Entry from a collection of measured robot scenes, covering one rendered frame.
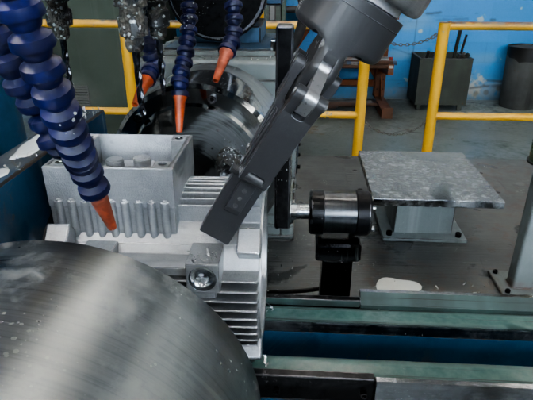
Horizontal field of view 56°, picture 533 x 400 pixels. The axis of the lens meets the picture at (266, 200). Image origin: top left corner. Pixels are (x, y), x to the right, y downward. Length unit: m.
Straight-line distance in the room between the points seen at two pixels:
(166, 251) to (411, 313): 0.33
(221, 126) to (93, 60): 3.25
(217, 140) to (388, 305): 0.32
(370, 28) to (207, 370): 0.25
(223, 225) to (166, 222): 0.06
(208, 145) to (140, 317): 0.47
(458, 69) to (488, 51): 0.66
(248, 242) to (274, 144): 0.11
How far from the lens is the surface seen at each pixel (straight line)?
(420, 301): 0.67
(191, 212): 0.49
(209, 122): 0.71
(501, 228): 1.19
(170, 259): 0.47
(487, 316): 0.69
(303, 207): 0.66
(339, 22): 0.37
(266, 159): 0.39
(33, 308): 0.27
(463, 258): 1.04
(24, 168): 0.50
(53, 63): 0.28
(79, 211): 0.50
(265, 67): 0.91
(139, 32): 0.44
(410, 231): 1.08
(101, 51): 3.89
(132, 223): 0.49
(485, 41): 5.87
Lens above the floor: 1.31
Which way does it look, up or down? 25 degrees down
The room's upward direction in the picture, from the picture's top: straight up
